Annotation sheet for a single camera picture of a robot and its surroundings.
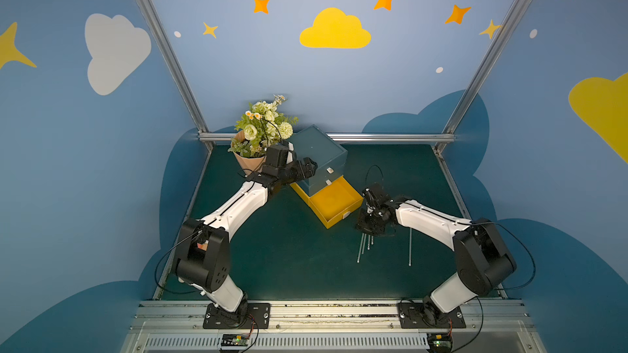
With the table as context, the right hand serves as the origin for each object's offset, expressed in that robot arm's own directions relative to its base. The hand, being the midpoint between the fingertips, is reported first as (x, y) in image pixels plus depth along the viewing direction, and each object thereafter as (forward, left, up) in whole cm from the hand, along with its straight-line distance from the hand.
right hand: (359, 225), depth 90 cm
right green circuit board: (-34, -24, -7) cm, 42 cm away
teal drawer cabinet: (+27, +19, +16) cm, 37 cm away
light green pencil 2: (-6, -19, -4) cm, 20 cm away
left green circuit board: (-38, +38, -5) cm, 54 cm away
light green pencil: (-5, -4, -5) cm, 8 cm away
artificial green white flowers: (+26, +39, +24) cm, 52 cm away
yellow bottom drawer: (+13, +11, -5) cm, 17 cm away
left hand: (+14, +20, +17) cm, 30 cm away
